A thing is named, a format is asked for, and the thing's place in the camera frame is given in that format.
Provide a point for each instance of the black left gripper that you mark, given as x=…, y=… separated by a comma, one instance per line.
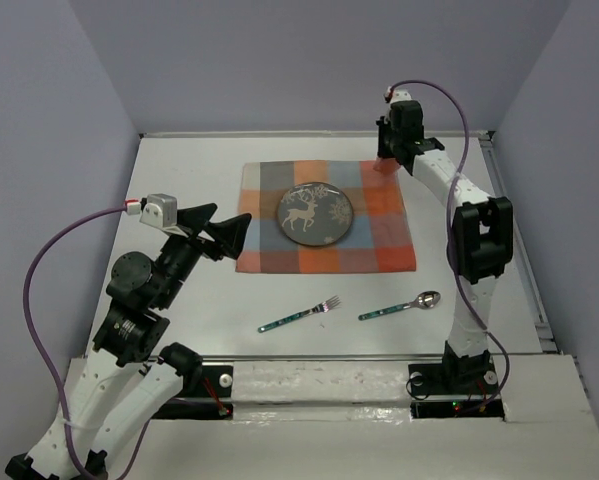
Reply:
x=199, y=240

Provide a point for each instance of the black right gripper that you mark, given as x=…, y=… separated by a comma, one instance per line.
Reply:
x=385, y=145

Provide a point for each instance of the pink mug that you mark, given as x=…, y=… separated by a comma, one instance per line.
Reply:
x=386, y=166

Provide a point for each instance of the checkered orange blue cloth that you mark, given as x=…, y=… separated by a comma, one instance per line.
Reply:
x=378, y=240

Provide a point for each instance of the grey reindeer plate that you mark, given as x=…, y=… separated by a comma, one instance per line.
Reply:
x=315, y=215

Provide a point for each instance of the fork with green handle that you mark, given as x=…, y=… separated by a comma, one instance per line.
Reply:
x=320, y=308

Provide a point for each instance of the spoon with green handle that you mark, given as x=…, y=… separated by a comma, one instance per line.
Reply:
x=424, y=301

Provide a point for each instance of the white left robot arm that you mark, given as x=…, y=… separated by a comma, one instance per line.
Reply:
x=123, y=383

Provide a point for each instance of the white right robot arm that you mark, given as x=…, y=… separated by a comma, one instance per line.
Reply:
x=479, y=231

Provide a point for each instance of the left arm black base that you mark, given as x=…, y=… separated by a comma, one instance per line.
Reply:
x=206, y=399

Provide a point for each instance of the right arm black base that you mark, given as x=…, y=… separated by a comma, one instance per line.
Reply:
x=433, y=398

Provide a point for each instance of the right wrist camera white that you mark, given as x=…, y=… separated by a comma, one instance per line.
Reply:
x=397, y=94

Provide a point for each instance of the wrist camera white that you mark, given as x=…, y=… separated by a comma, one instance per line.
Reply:
x=397, y=94
x=158, y=211

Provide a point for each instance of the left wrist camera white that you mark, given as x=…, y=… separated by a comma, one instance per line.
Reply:
x=158, y=211

